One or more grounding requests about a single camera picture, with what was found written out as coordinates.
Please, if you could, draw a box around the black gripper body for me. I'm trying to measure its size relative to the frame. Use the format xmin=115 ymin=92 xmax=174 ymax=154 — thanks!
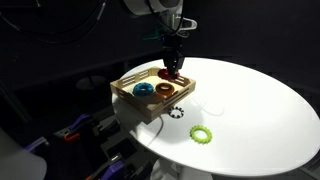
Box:
xmin=163 ymin=35 xmax=185 ymax=61

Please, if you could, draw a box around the red studded ring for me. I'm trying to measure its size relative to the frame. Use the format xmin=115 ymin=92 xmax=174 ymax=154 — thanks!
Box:
xmin=157 ymin=68 xmax=181 ymax=83

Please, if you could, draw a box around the wooden slotted tray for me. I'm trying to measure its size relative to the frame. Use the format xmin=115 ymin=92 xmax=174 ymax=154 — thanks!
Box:
xmin=109 ymin=66 xmax=197 ymax=123

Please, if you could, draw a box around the white rounded object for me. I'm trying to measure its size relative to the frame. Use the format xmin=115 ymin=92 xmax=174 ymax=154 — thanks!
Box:
xmin=0 ymin=128 xmax=48 ymax=180

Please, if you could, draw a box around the orange studded ring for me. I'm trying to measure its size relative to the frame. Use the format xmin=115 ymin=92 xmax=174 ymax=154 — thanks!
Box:
xmin=154 ymin=82 xmax=176 ymax=99

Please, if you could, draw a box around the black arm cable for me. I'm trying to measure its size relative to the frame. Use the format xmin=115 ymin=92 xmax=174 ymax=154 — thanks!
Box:
xmin=146 ymin=0 xmax=185 ymax=38

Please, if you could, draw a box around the blue studded ring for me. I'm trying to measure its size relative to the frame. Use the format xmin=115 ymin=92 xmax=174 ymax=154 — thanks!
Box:
xmin=132 ymin=82 xmax=155 ymax=98

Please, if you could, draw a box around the black ring with white studs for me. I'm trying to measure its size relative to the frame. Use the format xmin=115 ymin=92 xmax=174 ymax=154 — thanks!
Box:
xmin=168 ymin=106 xmax=185 ymax=120

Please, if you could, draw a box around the light green studded ring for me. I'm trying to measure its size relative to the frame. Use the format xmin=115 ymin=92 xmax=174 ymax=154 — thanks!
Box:
xmin=189 ymin=125 xmax=213 ymax=145

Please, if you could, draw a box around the white table pedestal base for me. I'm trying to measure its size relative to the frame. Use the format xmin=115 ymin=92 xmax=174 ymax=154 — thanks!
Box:
xmin=151 ymin=156 xmax=214 ymax=180

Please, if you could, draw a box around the purple clamp with orange handle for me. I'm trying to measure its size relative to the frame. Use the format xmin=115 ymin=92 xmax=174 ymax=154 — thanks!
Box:
xmin=64 ymin=113 xmax=92 ymax=143

